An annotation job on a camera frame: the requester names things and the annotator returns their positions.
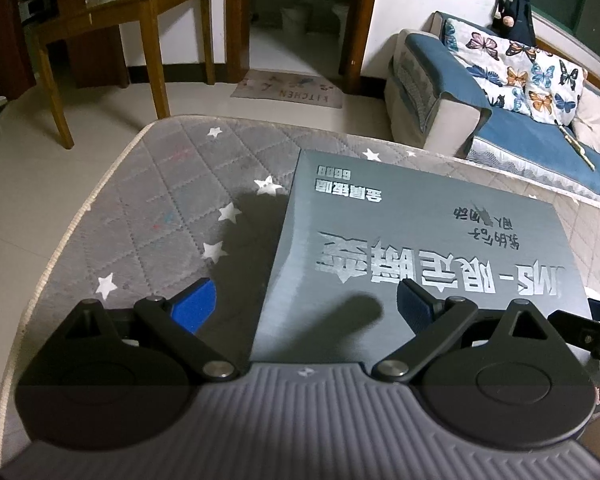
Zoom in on large grey printed box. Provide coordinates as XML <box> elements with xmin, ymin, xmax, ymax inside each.
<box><xmin>250</xmin><ymin>149</ymin><xmax>593</xmax><ymax>363</ymax></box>

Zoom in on butterfly print pillow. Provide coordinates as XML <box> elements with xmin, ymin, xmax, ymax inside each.
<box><xmin>442</xmin><ymin>17</ymin><xmax>586</xmax><ymax>123</ymax></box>

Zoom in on slim yellow stick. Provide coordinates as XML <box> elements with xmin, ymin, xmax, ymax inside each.
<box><xmin>555</xmin><ymin>121</ymin><xmax>596</xmax><ymax>170</ymax></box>

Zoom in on grey star-quilted desktop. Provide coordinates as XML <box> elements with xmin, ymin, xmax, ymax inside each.
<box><xmin>0</xmin><ymin>114</ymin><xmax>600</xmax><ymax>471</ymax></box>

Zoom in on white bucket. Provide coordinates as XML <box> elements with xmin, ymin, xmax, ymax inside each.
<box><xmin>331</xmin><ymin>2</ymin><xmax>351</xmax><ymax>38</ymax></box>

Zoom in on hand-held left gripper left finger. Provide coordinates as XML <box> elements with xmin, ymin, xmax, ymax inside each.
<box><xmin>62</xmin><ymin>277</ymin><xmax>243</xmax><ymax>384</ymax></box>

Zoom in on grey door mat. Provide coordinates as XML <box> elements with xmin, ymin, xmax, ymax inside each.
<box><xmin>230</xmin><ymin>70</ymin><xmax>345</xmax><ymax>109</ymax></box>

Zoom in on brown wooden table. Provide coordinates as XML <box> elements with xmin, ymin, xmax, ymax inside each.
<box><xmin>22</xmin><ymin>0</ymin><xmax>216</xmax><ymax>150</ymax></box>

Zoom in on beige pillow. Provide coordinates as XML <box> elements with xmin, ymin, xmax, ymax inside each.
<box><xmin>570</xmin><ymin>82</ymin><xmax>600</xmax><ymax>156</ymax></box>

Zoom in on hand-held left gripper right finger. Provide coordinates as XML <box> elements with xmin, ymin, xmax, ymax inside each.
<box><xmin>371</xmin><ymin>279</ymin><xmax>568</xmax><ymax>382</ymax></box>

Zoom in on brown wooden door frame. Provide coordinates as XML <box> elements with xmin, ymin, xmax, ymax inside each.
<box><xmin>225</xmin><ymin>0</ymin><xmax>381</xmax><ymax>93</ymax></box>

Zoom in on dark bag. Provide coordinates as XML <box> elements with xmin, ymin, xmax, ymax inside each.
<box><xmin>490</xmin><ymin>0</ymin><xmax>537</xmax><ymax>46</ymax></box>

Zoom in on blue and beige sofa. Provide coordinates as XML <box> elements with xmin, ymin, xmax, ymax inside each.
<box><xmin>384</xmin><ymin>10</ymin><xmax>600</xmax><ymax>206</ymax></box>

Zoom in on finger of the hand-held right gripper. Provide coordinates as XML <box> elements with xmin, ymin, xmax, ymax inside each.
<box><xmin>547</xmin><ymin>309</ymin><xmax>600</xmax><ymax>376</ymax></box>

